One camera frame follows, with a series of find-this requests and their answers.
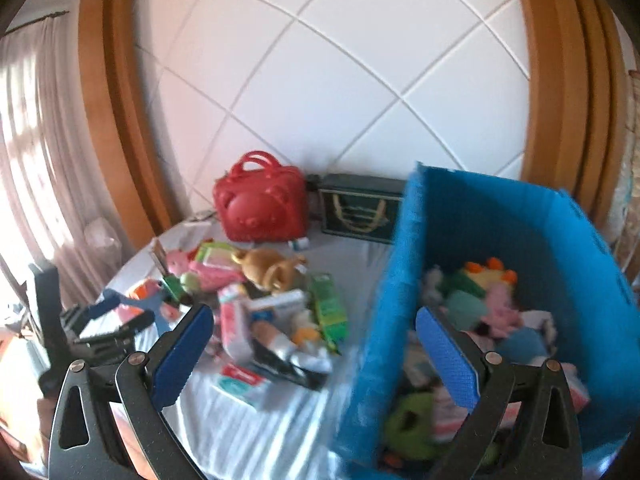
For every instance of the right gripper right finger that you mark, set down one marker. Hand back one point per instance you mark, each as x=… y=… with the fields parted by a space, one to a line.
x=544 y=442

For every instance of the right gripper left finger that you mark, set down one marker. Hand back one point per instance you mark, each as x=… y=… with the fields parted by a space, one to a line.
x=85 y=441

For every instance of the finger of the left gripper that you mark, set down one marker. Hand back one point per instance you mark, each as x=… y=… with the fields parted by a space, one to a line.
x=75 y=319
x=126 y=331

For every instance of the pink plush with blue tail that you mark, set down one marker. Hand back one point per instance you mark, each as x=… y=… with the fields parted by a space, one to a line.
x=162 y=298

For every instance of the blue plush in box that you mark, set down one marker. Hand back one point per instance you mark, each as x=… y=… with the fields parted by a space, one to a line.
x=523 y=346

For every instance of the pink plush in box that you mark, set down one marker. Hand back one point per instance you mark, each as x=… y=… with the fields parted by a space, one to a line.
x=501 y=317

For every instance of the pink white tube box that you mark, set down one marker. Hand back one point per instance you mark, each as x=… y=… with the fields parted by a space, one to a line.
x=235 y=334

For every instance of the pink green snack pack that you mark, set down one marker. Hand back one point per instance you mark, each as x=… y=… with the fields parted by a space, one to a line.
x=212 y=263

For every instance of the green orange plush toy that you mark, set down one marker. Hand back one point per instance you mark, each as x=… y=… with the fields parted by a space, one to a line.
x=477 y=278

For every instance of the beige curtain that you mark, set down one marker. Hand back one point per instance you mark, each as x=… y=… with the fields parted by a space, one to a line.
x=54 y=201

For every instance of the brown teddy plush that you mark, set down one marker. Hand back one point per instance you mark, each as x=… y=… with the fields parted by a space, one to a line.
x=269 y=270

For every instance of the blue storage box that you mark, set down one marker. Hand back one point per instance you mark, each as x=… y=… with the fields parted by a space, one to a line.
x=449 y=217

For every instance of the red plastic handbag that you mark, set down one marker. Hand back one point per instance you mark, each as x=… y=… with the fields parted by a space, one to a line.
x=260 y=200

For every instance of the dark green gift box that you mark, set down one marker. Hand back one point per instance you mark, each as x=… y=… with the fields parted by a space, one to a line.
x=361 y=207

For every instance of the green ring toy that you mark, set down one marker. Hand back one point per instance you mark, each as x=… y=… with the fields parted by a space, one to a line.
x=408 y=430

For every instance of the wooden door frame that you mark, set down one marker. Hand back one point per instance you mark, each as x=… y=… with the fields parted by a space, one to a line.
x=577 y=101

